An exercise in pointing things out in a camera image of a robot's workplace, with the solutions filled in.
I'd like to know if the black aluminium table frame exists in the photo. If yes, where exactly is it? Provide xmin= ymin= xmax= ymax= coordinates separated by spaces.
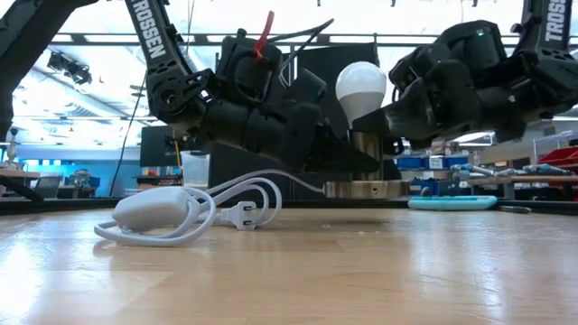
xmin=0 ymin=173 xmax=578 ymax=217

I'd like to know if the brass lamp socket base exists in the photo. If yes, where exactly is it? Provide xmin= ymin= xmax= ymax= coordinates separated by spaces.
xmin=322 ymin=129 xmax=411 ymax=200

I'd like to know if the blue storage bin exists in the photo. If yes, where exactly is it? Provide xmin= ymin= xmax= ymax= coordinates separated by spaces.
xmin=444 ymin=155 xmax=471 ymax=169
xmin=396 ymin=156 xmax=424 ymax=170

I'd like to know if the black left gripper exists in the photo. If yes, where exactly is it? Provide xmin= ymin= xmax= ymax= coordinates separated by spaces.
xmin=243 ymin=101 xmax=381 ymax=175

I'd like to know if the white post black knob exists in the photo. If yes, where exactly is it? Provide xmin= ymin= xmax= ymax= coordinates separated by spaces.
xmin=5 ymin=127 xmax=22 ymax=172

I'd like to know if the black hanging cable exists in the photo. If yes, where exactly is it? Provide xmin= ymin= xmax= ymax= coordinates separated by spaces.
xmin=109 ymin=71 xmax=149 ymax=199

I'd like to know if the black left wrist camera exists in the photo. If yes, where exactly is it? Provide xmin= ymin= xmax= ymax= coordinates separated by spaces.
xmin=288 ymin=67 xmax=329 ymax=107

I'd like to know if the white light bulb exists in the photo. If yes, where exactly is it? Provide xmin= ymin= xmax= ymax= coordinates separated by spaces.
xmin=334 ymin=60 xmax=388 ymax=132

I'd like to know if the teal tray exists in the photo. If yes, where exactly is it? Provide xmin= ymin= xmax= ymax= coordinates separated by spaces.
xmin=407 ymin=194 xmax=499 ymax=212

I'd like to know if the black ceiling-mounted camera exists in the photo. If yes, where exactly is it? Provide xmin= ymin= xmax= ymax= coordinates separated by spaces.
xmin=47 ymin=51 xmax=94 ymax=87

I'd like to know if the red storage bin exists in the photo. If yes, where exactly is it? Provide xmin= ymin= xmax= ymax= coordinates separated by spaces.
xmin=536 ymin=146 xmax=578 ymax=175

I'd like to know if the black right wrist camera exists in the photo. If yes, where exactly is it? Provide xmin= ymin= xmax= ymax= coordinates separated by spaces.
xmin=388 ymin=44 xmax=442 ymax=91

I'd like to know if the low cluttered background table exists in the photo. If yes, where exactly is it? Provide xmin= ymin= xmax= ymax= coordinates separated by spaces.
xmin=133 ymin=173 xmax=210 ymax=194

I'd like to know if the wooden background desk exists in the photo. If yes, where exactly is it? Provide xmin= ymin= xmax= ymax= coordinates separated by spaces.
xmin=0 ymin=167 xmax=60 ymax=200

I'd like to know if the black computer monitor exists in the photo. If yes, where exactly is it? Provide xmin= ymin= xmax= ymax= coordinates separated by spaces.
xmin=139 ymin=125 xmax=209 ymax=168

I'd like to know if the clear plastic storage bin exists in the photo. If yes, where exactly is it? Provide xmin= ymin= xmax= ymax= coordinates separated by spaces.
xmin=180 ymin=150 xmax=211 ymax=187

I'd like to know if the black room divider panel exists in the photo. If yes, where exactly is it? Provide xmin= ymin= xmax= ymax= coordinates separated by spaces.
xmin=295 ymin=42 xmax=379 ymax=202
xmin=207 ymin=51 xmax=295 ymax=202

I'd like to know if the white lamp power cord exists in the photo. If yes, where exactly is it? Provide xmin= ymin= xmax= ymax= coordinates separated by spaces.
xmin=93 ymin=169 xmax=326 ymax=248

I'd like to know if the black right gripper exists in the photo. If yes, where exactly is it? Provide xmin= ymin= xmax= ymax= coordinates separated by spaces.
xmin=350 ymin=58 xmax=483 ymax=150

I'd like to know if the wooden workbench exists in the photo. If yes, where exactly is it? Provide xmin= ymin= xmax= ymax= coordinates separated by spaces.
xmin=469 ymin=173 xmax=578 ymax=202

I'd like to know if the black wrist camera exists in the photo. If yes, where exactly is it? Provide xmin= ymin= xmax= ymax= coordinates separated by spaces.
xmin=388 ymin=44 xmax=442 ymax=91
xmin=288 ymin=67 xmax=329 ymax=107

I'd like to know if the red zip tie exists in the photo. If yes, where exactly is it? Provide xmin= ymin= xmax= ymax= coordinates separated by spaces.
xmin=253 ymin=11 xmax=275 ymax=62

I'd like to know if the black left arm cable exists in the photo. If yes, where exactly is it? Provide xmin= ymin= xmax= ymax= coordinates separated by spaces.
xmin=266 ymin=17 xmax=336 ymax=76

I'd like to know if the grey office chair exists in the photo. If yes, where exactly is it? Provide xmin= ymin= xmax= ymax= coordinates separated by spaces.
xmin=33 ymin=175 xmax=63 ymax=200

